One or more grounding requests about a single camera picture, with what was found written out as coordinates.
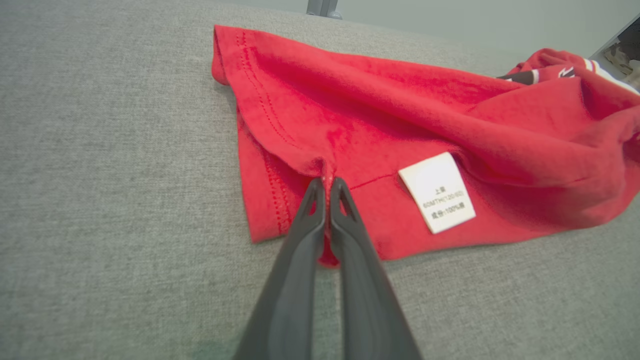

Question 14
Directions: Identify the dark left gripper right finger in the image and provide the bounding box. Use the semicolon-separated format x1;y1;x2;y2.
329;177;423;360

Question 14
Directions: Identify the grey metal post bracket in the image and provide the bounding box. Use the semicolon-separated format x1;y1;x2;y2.
306;0;344;21

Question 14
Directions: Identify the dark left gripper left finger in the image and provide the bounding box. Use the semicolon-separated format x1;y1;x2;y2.
232;177;327;360

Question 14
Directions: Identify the red Bulls jersey shirt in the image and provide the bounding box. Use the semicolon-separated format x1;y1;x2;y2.
211;24;640;268

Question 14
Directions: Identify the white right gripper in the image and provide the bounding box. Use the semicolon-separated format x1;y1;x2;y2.
496;16;640;88

